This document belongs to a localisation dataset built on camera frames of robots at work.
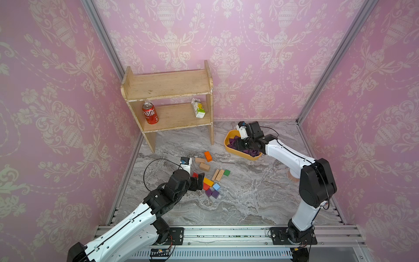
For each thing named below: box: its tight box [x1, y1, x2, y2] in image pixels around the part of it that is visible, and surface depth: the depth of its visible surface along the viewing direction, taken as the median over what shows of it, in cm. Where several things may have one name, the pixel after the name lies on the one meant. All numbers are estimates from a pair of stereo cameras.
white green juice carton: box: [190, 97, 206, 119], surface depth 94 cm
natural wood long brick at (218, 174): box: [212, 168, 225, 182], surface depth 94 cm
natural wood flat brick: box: [199, 162, 211, 172], surface depth 98 cm
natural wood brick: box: [194, 157, 206, 164], surface depth 102 cm
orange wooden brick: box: [204, 150, 213, 163], surface depth 102 cm
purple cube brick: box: [211, 189, 220, 199], surface depth 87 cm
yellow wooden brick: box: [203, 177, 215, 187], surface depth 92 cm
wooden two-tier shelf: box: [120, 60, 214, 154], surface depth 85 cm
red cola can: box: [141, 101, 159, 125], surface depth 85 cm
